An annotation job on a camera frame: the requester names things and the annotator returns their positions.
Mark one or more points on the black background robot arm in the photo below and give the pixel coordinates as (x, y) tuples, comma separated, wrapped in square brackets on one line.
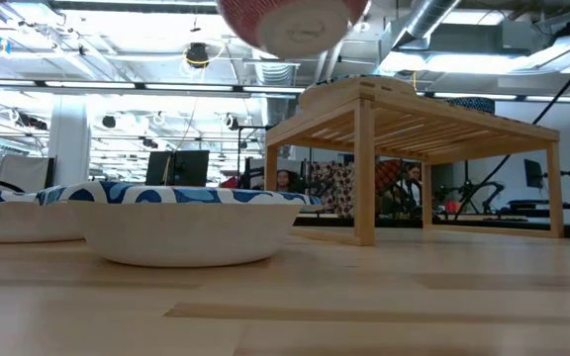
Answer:
[(483, 195)]

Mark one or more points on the white partition panel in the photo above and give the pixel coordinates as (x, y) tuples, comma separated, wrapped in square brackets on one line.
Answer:
[(13, 173)]

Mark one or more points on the silver air duct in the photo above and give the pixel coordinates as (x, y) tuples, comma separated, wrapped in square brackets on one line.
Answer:
[(423, 17)]

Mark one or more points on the wooden slatted shelf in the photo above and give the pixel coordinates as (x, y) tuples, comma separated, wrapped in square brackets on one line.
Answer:
[(364, 173)]

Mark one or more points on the person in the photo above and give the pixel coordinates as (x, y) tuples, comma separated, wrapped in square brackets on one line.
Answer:
[(285, 182), (413, 185)]

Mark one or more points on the blue white paper bowl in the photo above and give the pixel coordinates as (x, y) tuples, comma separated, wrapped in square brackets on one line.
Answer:
[(13, 222), (186, 232)]

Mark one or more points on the black ceiling camera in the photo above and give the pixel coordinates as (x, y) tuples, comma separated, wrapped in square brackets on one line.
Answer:
[(197, 54)]

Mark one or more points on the blue ceramic bowl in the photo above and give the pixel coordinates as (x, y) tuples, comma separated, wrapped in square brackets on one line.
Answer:
[(470, 105)]

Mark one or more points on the floral partition panel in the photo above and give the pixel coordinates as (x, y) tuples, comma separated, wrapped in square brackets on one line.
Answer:
[(337, 188)]

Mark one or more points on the red ceramic bowl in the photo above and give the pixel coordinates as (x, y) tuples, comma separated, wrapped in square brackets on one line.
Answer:
[(290, 29)]

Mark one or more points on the small black monitor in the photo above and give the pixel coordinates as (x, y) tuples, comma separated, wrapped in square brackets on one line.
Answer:
[(532, 173)]

